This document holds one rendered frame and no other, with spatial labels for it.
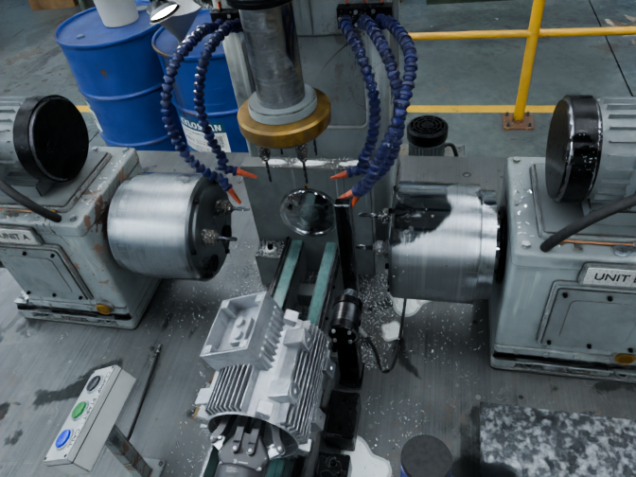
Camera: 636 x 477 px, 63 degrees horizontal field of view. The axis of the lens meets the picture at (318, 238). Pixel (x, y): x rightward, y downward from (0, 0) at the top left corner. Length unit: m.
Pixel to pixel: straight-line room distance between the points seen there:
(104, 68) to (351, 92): 1.93
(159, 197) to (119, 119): 1.92
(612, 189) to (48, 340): 1.31
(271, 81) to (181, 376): 0.71
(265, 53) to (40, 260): 0.72
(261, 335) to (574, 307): 0.57
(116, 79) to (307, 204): 1.88
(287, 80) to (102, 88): 2.13
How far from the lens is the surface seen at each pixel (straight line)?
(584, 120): 0.93
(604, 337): 1.14
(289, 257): 1.29
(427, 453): 0.68
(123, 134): 3.13
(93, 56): 2.93
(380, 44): 0.97
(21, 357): 1.53
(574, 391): 1.25
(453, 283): 1.04
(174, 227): 1.14
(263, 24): 0.91
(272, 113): 0.97
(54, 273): 1.35
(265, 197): 1.26
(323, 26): 1.14
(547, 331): 1.12
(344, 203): 0.91
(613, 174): 0.96
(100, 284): 1.33
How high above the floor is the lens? 1.84
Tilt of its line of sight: 44 degrees down
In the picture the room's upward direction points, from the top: 9 degrees counter-clockwise
